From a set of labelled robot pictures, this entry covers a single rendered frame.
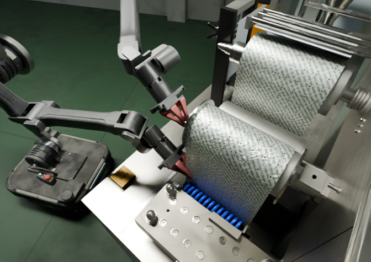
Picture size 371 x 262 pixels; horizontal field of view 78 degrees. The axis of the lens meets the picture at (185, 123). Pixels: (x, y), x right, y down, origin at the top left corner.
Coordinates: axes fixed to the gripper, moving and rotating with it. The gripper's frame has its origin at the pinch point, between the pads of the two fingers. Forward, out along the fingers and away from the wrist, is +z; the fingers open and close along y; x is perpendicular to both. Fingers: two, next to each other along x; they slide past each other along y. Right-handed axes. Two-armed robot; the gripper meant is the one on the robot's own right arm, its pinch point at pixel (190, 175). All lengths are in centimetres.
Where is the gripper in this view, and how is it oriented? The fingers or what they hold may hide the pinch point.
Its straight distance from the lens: 74.3
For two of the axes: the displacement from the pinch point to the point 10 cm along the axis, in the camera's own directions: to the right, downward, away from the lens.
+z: 6.8, 7.4, 0.3
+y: -6.2, 5.9, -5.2
